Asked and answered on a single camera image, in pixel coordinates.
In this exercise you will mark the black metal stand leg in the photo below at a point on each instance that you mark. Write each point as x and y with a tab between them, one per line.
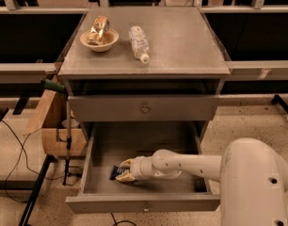
35	191

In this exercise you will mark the cardboard box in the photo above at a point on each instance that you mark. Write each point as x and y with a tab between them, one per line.
49	117

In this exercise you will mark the crumpled gold snack bag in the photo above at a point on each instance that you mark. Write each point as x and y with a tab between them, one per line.
98	31

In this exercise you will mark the beige bowl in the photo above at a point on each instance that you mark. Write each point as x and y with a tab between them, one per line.
112	37

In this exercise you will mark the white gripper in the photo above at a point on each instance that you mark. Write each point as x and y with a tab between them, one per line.
137	168

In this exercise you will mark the blue rxbar blueberry bar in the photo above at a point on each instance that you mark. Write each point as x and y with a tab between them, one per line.
116	171

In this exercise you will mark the green-handled grabber stick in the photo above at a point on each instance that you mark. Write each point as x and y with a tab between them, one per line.
54	86

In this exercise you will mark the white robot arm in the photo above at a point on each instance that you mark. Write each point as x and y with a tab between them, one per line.
253	179

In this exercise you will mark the closed grey top drawer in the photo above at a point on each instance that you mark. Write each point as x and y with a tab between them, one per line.
144	107

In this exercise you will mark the open grey middle drawer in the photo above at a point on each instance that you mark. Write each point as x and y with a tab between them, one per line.
111	143

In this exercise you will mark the clear plastic water bottle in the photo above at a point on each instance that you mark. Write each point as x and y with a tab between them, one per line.
140	44

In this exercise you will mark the grey metal railing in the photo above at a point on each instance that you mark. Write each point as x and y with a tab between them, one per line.
208	61

